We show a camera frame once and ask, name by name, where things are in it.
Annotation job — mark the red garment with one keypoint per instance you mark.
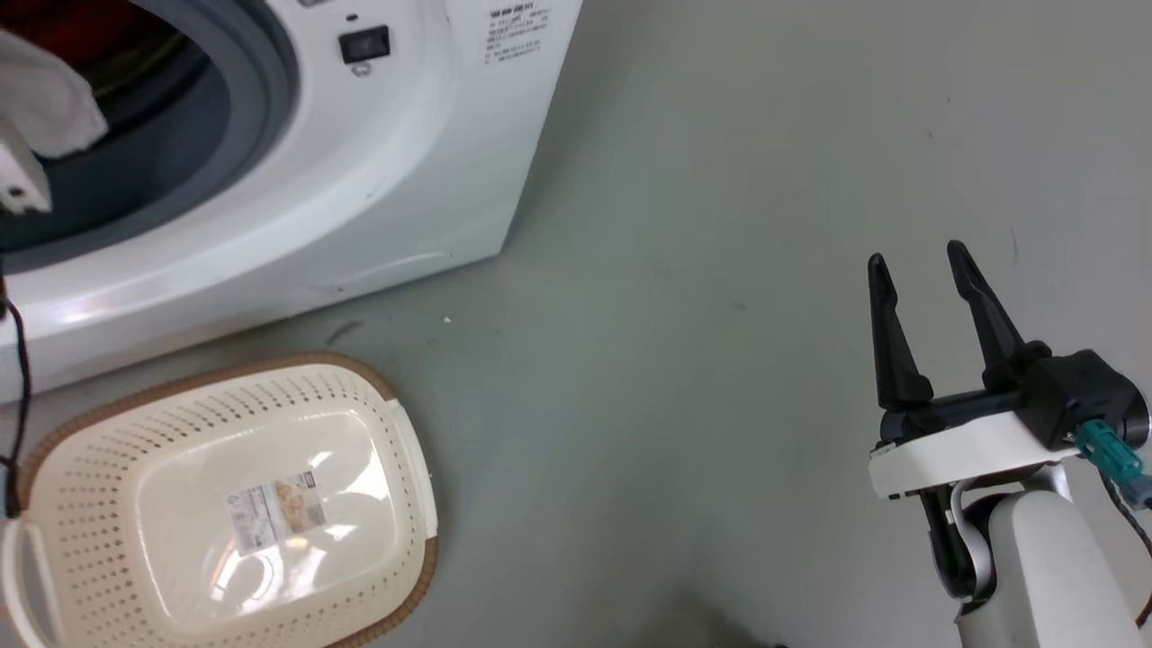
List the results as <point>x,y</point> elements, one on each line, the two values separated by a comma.
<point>85,22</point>

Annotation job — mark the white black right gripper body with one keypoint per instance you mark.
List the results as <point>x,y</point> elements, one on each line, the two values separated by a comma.
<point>967,450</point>

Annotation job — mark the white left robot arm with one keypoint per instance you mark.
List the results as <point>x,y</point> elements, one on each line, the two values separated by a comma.
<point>20,180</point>

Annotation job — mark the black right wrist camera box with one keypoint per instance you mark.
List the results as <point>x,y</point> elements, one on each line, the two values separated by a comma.
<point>1084,396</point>

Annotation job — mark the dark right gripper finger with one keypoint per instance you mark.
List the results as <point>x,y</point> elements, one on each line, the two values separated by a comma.
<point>894,351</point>
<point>990,324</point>

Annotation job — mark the cream perforated laundry basket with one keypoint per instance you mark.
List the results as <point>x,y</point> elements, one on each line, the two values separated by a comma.
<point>108,504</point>

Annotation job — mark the white front-load washing machine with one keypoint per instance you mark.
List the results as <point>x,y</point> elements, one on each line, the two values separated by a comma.
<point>423,171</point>

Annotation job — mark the black door latch socket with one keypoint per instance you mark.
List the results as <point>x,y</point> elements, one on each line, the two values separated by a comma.
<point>364,44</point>

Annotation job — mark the printed washing machine label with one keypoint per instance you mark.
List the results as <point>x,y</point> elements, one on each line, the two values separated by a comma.
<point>517,31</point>

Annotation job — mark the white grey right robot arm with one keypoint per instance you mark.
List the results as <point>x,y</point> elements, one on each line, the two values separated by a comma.
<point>1053,576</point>

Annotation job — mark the white cloth garment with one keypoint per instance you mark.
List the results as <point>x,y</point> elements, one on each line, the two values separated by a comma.
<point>49,99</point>

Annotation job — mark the grey rubber door gasket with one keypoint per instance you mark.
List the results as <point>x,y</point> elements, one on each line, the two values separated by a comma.
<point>243,117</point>

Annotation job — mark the paper basket label sticker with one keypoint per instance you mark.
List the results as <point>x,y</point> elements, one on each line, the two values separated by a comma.
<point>274,515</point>

